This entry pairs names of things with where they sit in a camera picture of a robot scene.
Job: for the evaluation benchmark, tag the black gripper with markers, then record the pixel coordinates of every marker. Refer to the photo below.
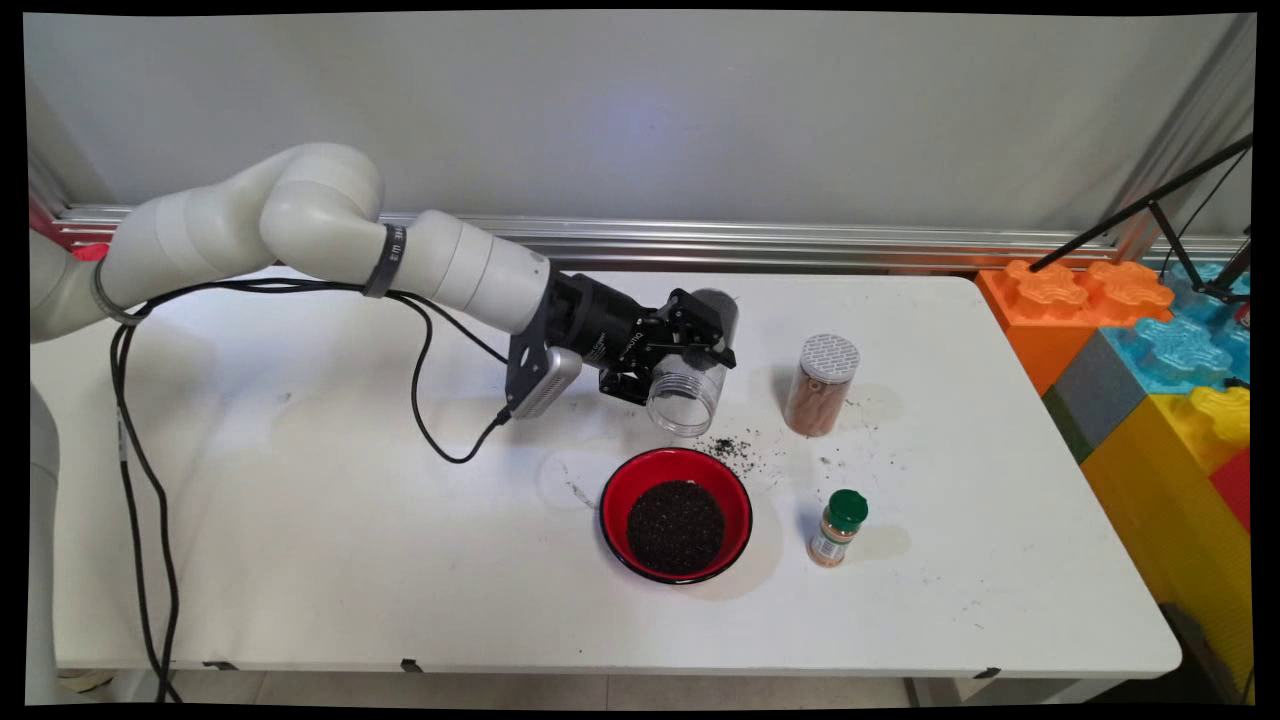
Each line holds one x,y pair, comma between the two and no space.
610,325

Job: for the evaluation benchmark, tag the clear plastic jar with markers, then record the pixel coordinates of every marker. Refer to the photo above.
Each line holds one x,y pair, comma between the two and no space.
685,400

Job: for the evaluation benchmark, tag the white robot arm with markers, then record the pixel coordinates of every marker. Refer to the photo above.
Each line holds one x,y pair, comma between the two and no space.
320,210

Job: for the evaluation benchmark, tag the scattered black seeds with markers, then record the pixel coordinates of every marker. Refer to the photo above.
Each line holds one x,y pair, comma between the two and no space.
725,446

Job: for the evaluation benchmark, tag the red bowl with black rim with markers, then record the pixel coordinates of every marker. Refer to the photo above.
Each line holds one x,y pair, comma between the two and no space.
625,490

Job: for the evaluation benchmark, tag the white-lidded jar of brown sticks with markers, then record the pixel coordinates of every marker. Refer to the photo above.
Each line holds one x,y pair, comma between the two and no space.
820,395

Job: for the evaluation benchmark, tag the black seeds pile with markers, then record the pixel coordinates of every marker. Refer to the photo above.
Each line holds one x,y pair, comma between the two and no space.
675,528

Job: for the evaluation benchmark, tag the green-capped spice bottle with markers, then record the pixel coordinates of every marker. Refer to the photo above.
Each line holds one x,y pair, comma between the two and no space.
835,535

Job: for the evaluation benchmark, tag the orange giant building block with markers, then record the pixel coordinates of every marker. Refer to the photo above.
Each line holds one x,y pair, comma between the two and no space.
1030,330

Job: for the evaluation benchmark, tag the grey giant building block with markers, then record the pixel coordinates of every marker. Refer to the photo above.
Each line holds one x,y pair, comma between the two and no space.
1095,395

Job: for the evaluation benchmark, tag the blue giant building block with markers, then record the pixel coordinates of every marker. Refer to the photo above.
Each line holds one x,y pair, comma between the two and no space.
1170,355

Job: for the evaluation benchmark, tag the black tripod stand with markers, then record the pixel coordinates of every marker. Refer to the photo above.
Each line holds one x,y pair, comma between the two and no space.
1150,200

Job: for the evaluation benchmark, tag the yellow giant building block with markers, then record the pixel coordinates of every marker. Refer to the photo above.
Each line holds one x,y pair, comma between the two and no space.
1150,520

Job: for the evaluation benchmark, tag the red plastic object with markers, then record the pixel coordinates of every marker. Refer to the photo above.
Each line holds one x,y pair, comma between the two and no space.
90,252

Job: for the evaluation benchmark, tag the red giant building block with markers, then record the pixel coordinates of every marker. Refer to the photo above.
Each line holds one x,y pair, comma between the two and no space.
1235,490

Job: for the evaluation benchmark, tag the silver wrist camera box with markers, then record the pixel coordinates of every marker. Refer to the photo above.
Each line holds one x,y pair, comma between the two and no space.
550,385

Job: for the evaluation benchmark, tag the aluminium rail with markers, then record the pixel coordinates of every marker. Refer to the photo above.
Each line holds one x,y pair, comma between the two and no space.
800,245

